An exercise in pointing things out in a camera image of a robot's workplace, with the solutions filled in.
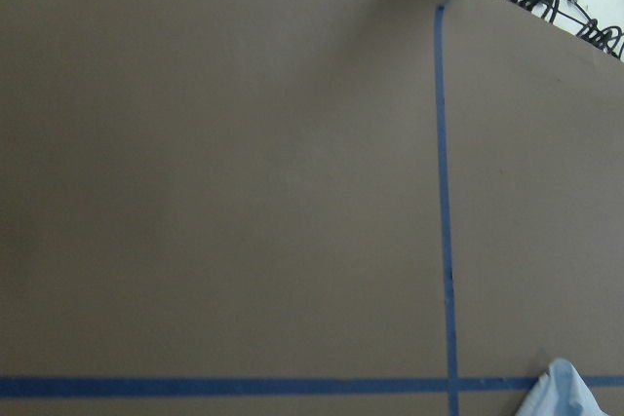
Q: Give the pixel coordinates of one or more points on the light blue button shirt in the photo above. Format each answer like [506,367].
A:
[560,391]

